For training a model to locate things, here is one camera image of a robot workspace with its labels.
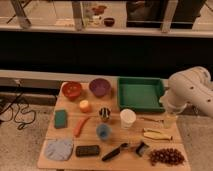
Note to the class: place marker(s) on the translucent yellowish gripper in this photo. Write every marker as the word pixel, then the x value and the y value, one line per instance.
pixel 169 119

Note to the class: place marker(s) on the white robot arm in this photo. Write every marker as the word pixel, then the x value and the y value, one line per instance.
pixel 187 86

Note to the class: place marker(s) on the thin wooden stick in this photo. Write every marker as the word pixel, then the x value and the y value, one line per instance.
pixel 150 119

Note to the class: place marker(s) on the upper yellow banana piece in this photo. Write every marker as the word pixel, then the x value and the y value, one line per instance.
pixel 154 131

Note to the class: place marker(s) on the green plastic tray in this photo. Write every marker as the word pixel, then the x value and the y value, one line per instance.
pixel 141 94

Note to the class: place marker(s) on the bunch of dark grapes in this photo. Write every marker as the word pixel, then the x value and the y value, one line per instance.
pixel 169 156

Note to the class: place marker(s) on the white paper cup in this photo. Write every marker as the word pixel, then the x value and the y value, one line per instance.
pixel 127 117

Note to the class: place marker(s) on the striped metal cup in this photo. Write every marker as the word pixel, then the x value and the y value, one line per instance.
pixel 104 114

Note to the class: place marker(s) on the blue plastic cup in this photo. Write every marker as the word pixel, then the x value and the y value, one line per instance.
pixel 103 131

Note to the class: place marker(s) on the purple bowl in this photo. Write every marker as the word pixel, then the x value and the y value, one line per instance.
pixel 100 87

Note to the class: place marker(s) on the wooden table board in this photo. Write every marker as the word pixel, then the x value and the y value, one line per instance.
pixel 127 160

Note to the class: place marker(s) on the orange yellow round fruit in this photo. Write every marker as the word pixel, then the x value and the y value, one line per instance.
pixel 85 106

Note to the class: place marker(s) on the black rectangular case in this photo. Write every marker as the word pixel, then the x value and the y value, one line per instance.
pixel 86 151

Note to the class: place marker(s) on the red bowl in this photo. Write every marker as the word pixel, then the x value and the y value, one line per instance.
pixel 72 90

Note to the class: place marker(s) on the green sponge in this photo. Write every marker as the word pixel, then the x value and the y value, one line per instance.
pixel 60 119

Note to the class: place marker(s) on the grey blue cloth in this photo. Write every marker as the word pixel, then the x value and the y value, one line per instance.
pixel 59 149

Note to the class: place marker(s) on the dark bowl on shelf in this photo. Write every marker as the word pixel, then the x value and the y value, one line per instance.
pixel 109 22

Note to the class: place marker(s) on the black handled spoon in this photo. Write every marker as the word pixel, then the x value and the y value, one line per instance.
pixel 115 152

